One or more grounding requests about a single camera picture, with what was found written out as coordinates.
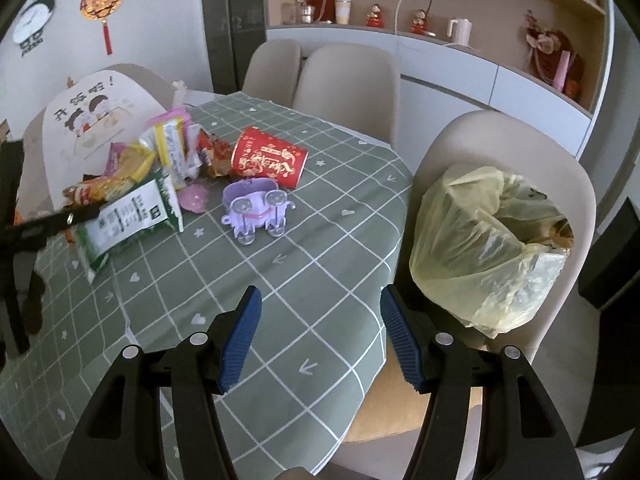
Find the orange yellow noodle packet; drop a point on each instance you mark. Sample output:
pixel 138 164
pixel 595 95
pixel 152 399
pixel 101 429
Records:
pixel 98 190

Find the yellow plastic trash bag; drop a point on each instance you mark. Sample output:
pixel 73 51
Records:
pixel 488 247

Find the red gift bouquet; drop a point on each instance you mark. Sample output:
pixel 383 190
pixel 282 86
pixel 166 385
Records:
pixel 553 59

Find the cream paper cup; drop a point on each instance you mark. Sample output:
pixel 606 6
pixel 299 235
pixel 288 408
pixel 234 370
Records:
pixel 342 11

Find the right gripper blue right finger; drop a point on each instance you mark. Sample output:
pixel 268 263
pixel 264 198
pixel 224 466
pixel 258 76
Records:
pixel 408 351

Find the panda wall clock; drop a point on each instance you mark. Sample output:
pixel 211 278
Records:
pixel 30 23

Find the red figurine left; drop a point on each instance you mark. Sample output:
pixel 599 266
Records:
pixel 374 17

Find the pink plastic bag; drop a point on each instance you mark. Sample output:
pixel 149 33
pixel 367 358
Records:
pixel 180 112

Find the red decoration on counter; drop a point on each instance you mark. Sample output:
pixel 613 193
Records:
pixel 316 11

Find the yellow white snack wrapper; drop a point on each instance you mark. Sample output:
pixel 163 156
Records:
pixel 168 142

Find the beige chair far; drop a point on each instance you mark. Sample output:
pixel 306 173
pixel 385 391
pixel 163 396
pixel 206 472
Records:
pixel 273 71

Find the beige chair middle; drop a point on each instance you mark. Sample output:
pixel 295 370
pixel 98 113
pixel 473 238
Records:
pixel 354 86

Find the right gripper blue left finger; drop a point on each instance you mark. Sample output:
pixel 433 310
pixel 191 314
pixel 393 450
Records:
pixel 240 327

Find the red figurine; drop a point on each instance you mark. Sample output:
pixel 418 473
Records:
pixel 419 25
pixel 374 17

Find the purple toy carriage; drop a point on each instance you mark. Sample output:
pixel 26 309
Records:
pixel 254 204

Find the beige chair with bag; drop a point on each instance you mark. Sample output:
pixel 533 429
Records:
pixel 483 411

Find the green checked tablecloth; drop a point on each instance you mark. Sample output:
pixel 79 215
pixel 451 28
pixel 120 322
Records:
pixel 319 344

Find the red figurine right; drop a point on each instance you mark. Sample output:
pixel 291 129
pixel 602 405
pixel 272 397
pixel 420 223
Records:
pixel 419 25

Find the green white snack bag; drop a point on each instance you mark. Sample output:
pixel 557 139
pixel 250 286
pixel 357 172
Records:
pixel 147 206

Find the pink jelly lid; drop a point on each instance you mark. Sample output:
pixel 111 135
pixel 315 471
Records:
pixel 194 198

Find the red paper cup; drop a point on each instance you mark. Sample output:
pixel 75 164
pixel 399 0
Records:
pixel 258 154

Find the red gold snack wrapper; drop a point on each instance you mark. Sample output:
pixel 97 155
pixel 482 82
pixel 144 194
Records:
pixel 215 155

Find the white electric kettle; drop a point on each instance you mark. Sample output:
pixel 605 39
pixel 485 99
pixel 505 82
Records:
pixel 459 31

